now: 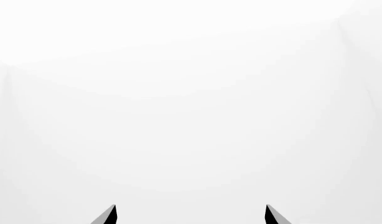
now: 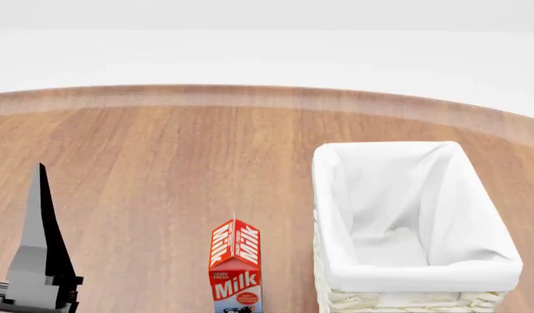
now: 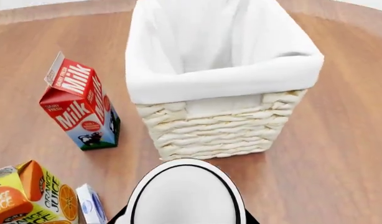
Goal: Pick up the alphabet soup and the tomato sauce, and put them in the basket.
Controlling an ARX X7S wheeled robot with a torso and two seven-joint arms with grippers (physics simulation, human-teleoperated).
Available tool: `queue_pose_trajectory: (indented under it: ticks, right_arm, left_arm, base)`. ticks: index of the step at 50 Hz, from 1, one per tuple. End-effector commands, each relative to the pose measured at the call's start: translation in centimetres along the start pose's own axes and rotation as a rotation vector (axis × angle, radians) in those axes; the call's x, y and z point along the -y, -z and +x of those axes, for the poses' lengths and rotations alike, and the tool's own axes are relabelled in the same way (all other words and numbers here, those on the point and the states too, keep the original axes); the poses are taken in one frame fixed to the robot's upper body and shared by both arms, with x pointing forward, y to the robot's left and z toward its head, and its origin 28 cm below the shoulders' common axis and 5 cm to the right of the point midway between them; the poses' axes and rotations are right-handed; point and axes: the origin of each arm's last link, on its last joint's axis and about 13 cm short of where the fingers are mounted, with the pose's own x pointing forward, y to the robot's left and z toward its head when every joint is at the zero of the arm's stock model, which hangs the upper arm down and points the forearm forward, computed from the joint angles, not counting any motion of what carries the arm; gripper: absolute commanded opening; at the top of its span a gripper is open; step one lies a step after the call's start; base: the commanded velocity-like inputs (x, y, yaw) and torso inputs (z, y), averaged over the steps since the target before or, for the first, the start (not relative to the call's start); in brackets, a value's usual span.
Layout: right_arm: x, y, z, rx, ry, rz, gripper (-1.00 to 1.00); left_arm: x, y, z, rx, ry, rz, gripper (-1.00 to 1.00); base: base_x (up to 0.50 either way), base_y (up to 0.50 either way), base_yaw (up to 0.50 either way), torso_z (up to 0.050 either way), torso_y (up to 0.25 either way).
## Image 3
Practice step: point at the orange juice carton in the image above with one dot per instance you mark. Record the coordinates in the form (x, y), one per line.
(32, 200)

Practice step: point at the white cloth basket liner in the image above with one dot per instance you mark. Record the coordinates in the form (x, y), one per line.
(222, 46)

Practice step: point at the red milk carton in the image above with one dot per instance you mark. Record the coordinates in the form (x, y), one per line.
(76, 109)

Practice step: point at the small white blue box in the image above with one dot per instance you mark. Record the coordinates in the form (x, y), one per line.
(91, 205)

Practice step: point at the cream woven wicker basket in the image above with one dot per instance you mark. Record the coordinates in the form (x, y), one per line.
(216, 137)

